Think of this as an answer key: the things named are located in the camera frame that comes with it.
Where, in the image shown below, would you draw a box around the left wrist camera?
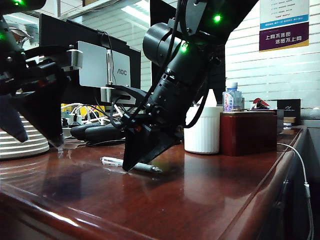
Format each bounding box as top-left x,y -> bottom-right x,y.
24,44 -> 84,73

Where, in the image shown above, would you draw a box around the white charging cable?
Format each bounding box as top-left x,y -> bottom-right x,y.
276,142 -> 315,240

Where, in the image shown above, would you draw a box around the white stacked paper plates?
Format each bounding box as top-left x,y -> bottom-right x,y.
0,116 -> 50,161

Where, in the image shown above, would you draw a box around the white ribbed pen holder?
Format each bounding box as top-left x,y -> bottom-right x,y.
183,106 -> 224,155

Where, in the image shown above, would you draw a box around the white purple wall poster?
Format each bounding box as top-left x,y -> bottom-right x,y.
259,0 -> 310,53

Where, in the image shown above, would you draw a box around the clear water bottle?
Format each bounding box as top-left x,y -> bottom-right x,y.
222,82 -> 243,113

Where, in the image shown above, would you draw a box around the red white small object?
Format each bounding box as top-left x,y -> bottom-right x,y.
251,97 -> 271,110

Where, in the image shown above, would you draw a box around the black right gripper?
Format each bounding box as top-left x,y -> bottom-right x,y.
119,99 -> 185,172

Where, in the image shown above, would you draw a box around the silver white pen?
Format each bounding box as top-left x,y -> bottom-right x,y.
99,156 -> 163,174

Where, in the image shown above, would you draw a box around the white power strip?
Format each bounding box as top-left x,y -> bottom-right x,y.
61,109 -> 87,137

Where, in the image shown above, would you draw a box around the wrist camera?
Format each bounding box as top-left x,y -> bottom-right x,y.
100,84 -> 148,106
24,44 -> 84,73

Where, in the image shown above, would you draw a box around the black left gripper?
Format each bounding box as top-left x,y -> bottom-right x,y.
0,62 -> 71,148

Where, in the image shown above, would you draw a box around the white tapered tube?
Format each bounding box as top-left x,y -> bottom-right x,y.
198,88 -> 218,108

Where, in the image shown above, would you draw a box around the dark stacked notebooks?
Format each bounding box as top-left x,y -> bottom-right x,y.
282,116 -> 302,135

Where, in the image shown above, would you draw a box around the clear acrylic monitor stand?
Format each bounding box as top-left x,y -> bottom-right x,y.
106,48 -> 118,86

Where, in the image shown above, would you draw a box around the white window blinds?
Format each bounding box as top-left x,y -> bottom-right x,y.
224,0 -> 320,108

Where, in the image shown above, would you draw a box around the black box with logo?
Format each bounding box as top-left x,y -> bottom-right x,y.
276,98 -> 302,118

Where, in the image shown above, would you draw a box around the AOC monitor silver back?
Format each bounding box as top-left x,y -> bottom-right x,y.
38,13 -> 142,106

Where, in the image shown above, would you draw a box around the dark red box beige lid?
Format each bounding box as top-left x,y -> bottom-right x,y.
219,109 -> 278,157

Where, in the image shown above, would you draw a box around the black over-ear headphones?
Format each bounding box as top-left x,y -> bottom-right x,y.
69,121 -> 127,147

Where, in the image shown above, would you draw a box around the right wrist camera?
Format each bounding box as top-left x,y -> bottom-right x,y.
100,84 -> 148,106

